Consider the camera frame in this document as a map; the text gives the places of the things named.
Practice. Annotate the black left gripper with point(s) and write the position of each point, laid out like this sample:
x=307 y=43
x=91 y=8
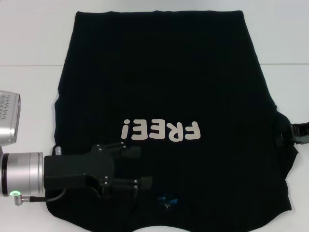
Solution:
x=77 y=169

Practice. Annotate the black shirt with FREE print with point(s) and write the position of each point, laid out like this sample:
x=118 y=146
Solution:
x=154 y=72

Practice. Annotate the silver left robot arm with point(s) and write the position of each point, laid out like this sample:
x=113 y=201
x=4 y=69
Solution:
x=24 y=171

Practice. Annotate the small silver left gripper plug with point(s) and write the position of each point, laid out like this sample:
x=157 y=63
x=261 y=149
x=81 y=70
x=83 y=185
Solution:
x=58 y=151

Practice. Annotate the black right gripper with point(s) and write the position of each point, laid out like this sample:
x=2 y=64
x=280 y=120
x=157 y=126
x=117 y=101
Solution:
x=301 y=134

